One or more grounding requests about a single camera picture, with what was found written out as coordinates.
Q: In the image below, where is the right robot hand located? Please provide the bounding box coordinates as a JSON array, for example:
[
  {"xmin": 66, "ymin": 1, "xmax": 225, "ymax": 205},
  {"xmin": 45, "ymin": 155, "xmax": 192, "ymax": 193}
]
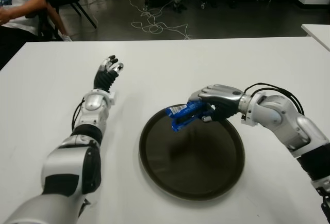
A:
[{"xmin": 187, "ymin": 84, "xmax": 244, "ymax": 123}]

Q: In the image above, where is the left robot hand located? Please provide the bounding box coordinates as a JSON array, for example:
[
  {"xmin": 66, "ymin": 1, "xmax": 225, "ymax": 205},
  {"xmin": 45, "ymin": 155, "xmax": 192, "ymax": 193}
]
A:
[{"xmin": 93, "ymin": 55, "xmax": 124, "ymax": 93}]

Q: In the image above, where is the blue Oreo cookie package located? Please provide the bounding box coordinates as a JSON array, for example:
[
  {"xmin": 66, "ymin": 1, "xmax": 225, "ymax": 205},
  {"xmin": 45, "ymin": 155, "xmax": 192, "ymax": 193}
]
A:
[{"xmin": 164, "ymin": 100, "xmax": 216, "ymax": 132}]

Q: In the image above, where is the round dark brown tray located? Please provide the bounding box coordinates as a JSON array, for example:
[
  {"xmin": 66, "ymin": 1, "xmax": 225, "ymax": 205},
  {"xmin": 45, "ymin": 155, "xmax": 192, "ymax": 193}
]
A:
[{"xmin": 139, "ymin": 103, "xmax": 245, "ymax": 201}]

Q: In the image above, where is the seated person in white shirt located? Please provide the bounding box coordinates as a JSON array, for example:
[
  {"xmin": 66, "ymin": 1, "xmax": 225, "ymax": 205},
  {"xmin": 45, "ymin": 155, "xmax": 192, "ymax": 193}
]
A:
[{"xmin": 0, "ymin": 0, "xmax": 73, "ymax": 71}]

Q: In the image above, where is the white side table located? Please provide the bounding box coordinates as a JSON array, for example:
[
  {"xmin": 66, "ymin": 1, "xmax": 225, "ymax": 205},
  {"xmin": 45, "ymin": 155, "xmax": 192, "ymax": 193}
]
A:
[{"xmin": 301, "ymin": 23, "xmax": 330, "ymax": 53}]

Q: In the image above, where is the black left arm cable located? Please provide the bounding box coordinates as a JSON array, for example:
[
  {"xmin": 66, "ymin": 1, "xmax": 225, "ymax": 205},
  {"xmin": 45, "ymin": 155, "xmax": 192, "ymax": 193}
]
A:
[{"xmin": 71, "ymin": 97, "xmax": 86, "ymax": 129}]

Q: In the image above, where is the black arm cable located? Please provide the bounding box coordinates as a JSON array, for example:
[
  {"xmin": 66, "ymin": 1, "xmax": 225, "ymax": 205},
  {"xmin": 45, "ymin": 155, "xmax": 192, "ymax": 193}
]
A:
[
  {"xmin": 243, "ymin": 82, "xmax": 305, "ymax": 114},
  {"xmin": 71, "ymin": 97, "xmax": 86, "ymax": 129}
]

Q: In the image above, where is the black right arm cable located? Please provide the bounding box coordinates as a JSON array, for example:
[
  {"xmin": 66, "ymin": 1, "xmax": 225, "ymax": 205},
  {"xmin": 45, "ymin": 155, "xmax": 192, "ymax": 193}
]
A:
[{"xmin": 243, "ymin": 82, "xmax": 305, "ymax": 114}]

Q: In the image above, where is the tangled white floor cable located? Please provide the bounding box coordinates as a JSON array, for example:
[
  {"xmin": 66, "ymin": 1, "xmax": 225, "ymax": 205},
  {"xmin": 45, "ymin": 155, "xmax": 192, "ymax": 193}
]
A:
[{"xmin": 128, "ymin": 0, "xmax": 193, "ymax": 40}]

